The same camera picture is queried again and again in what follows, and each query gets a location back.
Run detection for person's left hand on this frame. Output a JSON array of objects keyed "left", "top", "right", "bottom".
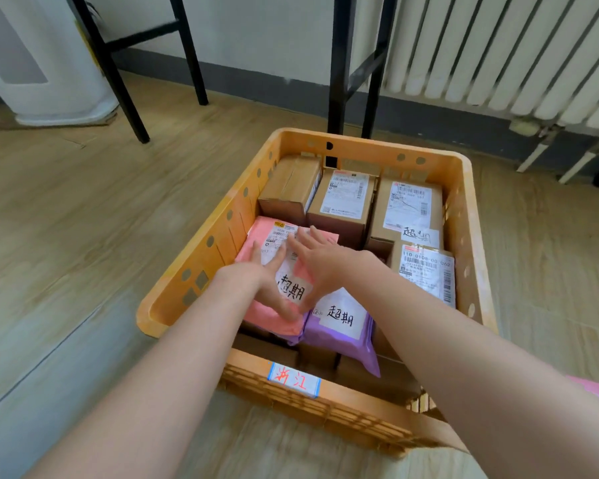
[{"left": 218, "top": 241, "right": 301, "bottom": 323}]

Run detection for person's right hand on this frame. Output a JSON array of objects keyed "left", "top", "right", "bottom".
[{"left": 286, "top": 225, "right": 384, "bottom": 315}]

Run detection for pink mailer bag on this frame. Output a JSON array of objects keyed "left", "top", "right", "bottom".
[{"left": 235, "top": 216, "right": 340, "bottom": 345}]

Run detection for person's right forearm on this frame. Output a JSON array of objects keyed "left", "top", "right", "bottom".
[{"left": 349, "top": 251, "right": 599, "bottom": 479}]

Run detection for person's left forearm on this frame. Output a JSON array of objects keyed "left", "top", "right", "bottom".
[{"left": 22, "top": 266, "right": 250, "bottom": 479}]

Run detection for purple mailer bag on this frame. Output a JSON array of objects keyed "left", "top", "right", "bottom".
[{"left": 299, "top": 286, "right": 381, "bottom": 379}]

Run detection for medium labelled cardboard box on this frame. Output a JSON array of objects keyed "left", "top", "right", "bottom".
[{"left": 307, "top": 167, "right": 378, "bottom": 250}]

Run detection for orange plastic crate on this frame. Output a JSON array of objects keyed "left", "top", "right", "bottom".
[{"left": 136, "top": 127, "right": 498, "bottom": 457}]

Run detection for large labelled cardboard box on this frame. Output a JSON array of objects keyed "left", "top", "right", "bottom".
[{"left": 364, "top": 177, "right": 445, "bottom": 260}]

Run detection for plain brown cardboard box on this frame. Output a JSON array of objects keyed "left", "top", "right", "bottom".
[{"left": 258, "top": 154, "right": 323, "bottom": 226}]

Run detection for small labelled cardboard box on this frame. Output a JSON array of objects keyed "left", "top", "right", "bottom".
[{"left": 387, "top": 241, "right": 456, "bottom": 310}]

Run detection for white radiator pipes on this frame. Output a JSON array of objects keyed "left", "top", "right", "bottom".
[{"left": 509, "top": 117, "right": 599, "bottom": 185}]

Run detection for person's pink clothing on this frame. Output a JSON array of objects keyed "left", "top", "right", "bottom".
[{"left": 566, "top": 376, "right": 599, "bottom": 412}]

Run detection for white radiator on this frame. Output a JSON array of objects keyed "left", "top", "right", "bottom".
[{"left": 382, "top": 0, "right": 599, "bottom": 137}]

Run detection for white standing appliance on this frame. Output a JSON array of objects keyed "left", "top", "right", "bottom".
[{"left": 0, "top": 0, "right": 119, "bottom": 127}]

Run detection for black metal frame legs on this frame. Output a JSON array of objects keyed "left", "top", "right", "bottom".
[
  {"left": 67, "top": 0, "right": 209, "bottom": 144},
  {"left": 328, "top": 0, "right": 399, "bottom": 140}
]

